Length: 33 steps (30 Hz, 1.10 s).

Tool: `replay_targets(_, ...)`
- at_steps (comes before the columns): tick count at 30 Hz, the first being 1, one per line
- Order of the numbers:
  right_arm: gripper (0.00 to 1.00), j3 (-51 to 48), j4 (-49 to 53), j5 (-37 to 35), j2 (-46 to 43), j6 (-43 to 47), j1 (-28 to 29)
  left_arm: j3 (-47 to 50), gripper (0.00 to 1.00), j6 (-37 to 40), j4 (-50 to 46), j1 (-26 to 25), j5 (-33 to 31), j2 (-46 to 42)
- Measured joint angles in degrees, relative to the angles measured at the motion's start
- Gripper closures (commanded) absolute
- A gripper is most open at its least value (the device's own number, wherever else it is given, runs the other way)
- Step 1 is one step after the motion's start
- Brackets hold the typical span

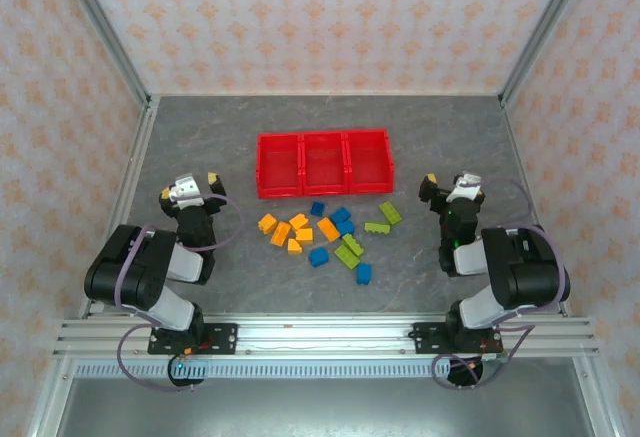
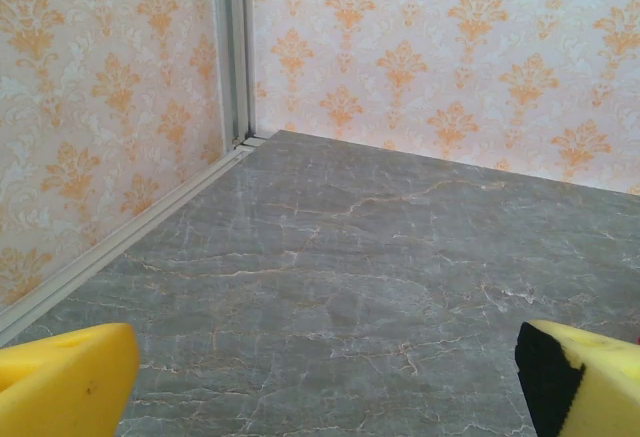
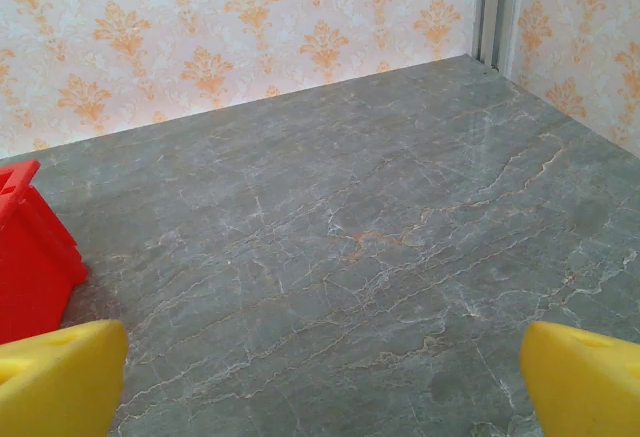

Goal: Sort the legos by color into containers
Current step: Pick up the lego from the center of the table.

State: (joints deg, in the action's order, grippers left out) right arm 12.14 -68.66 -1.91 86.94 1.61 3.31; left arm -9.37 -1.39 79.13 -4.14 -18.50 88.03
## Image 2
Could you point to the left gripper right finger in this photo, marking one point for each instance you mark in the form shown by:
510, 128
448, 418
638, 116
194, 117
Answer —
600, 392

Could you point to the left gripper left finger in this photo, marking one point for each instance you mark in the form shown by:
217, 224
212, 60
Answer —
65, 382

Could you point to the aluminum frame rail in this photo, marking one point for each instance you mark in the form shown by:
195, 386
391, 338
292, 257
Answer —
125, 234

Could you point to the aluminum frame post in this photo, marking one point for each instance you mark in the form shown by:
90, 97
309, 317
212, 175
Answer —
232, 57

